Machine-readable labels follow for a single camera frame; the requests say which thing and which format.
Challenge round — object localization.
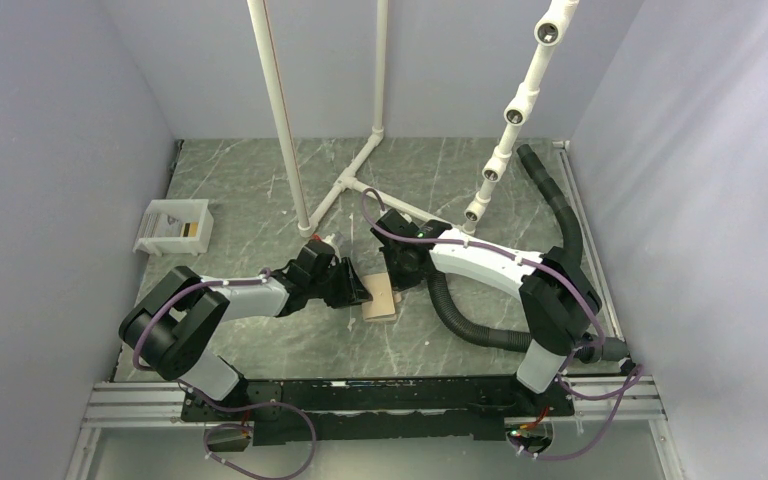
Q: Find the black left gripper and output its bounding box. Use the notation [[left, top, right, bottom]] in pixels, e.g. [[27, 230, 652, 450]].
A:
[[309, 257, 372, 310]]

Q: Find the tan leather card holder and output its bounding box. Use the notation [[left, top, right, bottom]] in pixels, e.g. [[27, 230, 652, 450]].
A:
[[347, 273, 401, 332]]

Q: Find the white card tray box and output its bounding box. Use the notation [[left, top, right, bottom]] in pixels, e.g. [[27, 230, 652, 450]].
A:
[[132, 199, 214, 256]]

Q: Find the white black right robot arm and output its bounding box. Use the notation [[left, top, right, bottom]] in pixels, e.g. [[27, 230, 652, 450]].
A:
[[371, 210, 601, 415]]

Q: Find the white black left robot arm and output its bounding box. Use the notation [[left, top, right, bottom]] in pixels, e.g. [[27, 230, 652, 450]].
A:
[[118, 238, 373, 420]]

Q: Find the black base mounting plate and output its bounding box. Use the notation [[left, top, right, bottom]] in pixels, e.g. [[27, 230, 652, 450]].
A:
[[181, 375, 574, 446]]

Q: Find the white PVC pipe frame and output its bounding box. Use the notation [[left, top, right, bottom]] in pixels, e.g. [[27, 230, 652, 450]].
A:
[[240, 1, 589, 237]]

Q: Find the side aluminium rail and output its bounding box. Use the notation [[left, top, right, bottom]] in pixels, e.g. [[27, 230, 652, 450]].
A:
[[552, 140, 625, 340]]

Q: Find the black corrugated hose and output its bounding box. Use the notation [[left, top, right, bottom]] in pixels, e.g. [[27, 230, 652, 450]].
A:
[[426, 143, 630, 364]]

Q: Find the aluminium extrusion rail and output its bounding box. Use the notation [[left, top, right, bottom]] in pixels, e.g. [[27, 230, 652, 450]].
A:
[[66, 375, 684, 479]]

